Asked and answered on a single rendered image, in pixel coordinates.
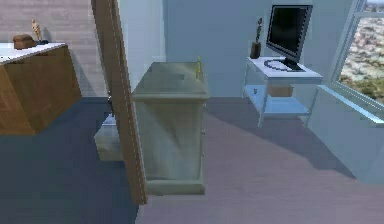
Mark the grey-green chest of drawers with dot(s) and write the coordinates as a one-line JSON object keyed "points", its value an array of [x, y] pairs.
{"points": [[171, 133]]}

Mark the yellow-green small bottle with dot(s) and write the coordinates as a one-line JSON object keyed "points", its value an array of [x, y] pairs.
{"points": [[198, 68]]}

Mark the brown wooden room door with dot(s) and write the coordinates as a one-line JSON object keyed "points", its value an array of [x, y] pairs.
{"points": [[116, 83]]}

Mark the brown cardboard box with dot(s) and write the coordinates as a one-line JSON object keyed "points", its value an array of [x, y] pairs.
{"points": [[280, 90]]}

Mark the dark statue on base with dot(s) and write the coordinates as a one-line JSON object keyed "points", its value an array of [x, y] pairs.
{"points": [[256, 43]]}

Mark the white shelf table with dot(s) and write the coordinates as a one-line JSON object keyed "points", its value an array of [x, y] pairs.
{"points": [[283, 78]]}

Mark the black television set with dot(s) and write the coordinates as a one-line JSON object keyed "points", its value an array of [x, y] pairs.
{"points": [[287, 30]]}

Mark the brown wooden cupboard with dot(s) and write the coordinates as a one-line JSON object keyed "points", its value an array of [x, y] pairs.
{"points": [[33, 90]]}

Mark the tan wooden figurine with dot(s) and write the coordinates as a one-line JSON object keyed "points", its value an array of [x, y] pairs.
{"points": [[36, 30]]}

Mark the window with white frame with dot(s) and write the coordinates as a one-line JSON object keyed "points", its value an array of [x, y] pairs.
{"points": [[361, 56]]}

